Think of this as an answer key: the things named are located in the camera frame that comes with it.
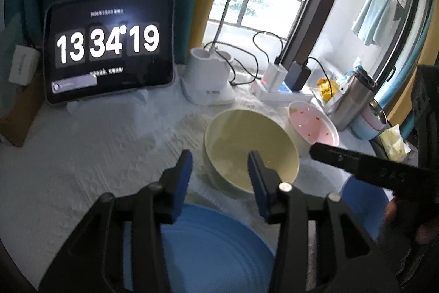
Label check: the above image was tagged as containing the large blue bowl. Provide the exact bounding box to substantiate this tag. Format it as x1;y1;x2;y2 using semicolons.
342;176;389;239

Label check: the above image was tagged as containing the blue plate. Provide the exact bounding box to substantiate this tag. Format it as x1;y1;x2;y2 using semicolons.
123;203;277;293

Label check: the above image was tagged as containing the pink strawberry bowl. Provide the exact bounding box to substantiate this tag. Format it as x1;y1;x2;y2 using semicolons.
285;101;339;152

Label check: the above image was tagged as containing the pale green bowl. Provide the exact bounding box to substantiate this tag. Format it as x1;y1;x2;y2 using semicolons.
203;109;300;199

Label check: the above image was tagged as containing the person right hand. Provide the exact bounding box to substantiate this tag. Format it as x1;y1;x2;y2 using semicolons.
376;198;438;292

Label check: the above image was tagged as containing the light blue bowl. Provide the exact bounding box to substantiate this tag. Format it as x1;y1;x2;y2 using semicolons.
350;115;379;141

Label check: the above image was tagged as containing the pink bowl with steel bowl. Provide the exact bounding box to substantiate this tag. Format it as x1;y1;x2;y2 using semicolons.
360;100;388;131

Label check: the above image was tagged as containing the white tablecloth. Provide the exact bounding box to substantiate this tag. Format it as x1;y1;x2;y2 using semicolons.
0;73;385;293

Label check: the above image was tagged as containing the steel tumbler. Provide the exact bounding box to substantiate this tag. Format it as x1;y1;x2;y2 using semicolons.
325;68;377;132

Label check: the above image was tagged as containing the cardboard box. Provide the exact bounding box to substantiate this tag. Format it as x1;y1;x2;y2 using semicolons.
1;71;45;147

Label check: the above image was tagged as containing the black charger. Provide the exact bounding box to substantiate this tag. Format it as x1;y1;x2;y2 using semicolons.
284;61;311;91

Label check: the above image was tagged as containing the white power strip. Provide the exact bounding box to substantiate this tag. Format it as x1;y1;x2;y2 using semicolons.
250;81;313;103

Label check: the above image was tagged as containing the hanging light blue towel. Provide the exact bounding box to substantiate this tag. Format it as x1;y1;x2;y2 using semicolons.
351;0;394;46

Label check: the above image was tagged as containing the white charger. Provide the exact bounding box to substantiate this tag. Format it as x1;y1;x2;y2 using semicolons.
261;62;288;92

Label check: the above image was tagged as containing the white lamp base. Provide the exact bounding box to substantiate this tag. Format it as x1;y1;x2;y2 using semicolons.
180;48;236;105

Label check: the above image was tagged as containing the tablet showing clock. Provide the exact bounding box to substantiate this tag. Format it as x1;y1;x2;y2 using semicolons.
43;0;175;105

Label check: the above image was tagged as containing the small white box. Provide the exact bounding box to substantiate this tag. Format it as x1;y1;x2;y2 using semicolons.
8;45;40;86

